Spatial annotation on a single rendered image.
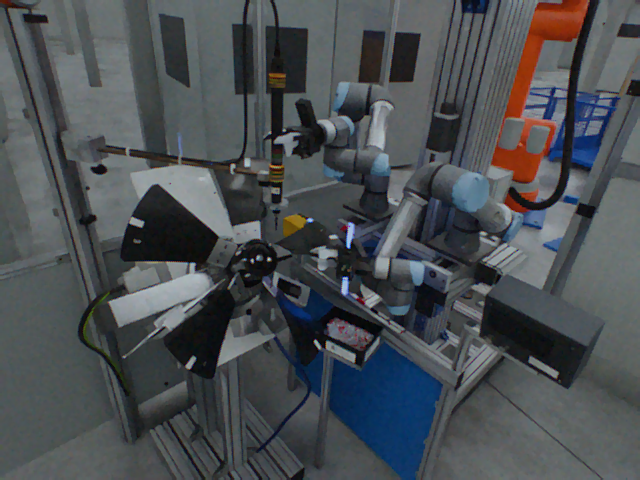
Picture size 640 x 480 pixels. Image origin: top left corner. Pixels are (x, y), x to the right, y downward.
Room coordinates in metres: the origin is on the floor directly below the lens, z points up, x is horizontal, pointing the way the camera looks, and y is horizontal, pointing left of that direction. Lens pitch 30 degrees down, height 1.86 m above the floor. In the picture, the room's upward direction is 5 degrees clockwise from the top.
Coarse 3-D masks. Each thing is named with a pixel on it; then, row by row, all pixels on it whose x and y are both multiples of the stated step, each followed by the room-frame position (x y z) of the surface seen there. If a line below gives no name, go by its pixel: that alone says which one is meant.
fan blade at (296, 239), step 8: (312, 224) 1.34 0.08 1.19; (320, 224) 1.35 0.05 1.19; (296, 232) 1.27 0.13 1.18; (304, 232) 1.28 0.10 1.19; (312, 232) 1.28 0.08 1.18; (328, 232) 1.31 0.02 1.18; (280, 240) 1.20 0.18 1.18; (288, 240) 1.20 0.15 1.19; (296, 240) 1.21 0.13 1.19; (304, 240) 1.21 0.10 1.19; (312, 240) 1.22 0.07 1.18; (320, 240) 1.24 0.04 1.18; (328, 240) 1.25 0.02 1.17; (336, 240) 1.27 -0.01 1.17; (288, 248) 1.14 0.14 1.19; (296, 248) 1.14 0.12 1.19; (304, 248) 1.16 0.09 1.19; (312, 248) 1.17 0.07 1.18
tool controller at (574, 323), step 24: (504, 288) 0.94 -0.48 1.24; (528, 288) 0.94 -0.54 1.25; (504, 312) 0.89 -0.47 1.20; (528, 312) 0.86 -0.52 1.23; (552, 312) 0.85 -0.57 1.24; (576, 312) 0.85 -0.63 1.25; (480, 336) 0.96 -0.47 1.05; (504, 336) 0.89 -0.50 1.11; (528, 336) 0.84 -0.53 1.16; (552, 336) 0.80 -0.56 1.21; (576, 336) 0.78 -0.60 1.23; (528, 360) 0.85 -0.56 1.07; (552, 360) 0.80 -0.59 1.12; (576, 360) 0.76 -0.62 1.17
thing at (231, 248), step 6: (222, 240) 1.02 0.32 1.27; (216, 246) 1.02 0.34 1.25; (222, 246) 1.03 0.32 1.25; (228, 246) 1.03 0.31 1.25; (234, 246) 1.04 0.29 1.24; (216, 252) 1.02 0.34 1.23; (228, 252) 1.03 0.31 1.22; (234, 252) 1.04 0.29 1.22; (210, 258) 1.02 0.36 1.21; (216, 258) 1.02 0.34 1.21; (222, 258) 1.03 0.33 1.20; (228, 258) 1.03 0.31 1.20; (216, 264) 1.02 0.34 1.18; (222, 264) 1.03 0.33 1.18
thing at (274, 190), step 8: (280, 48) 1.12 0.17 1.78; (280, 56) 1.12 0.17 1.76; (272, 64) 1.11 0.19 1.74; (280, 64) 1.11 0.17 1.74; (272, 184) 1.11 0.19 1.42; (280, 184) 1.11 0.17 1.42; (272, 192) 1.11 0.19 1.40; (280, 192) 1.11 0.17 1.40; (272, 200) 1.11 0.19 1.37; (280, 200) 1.12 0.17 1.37
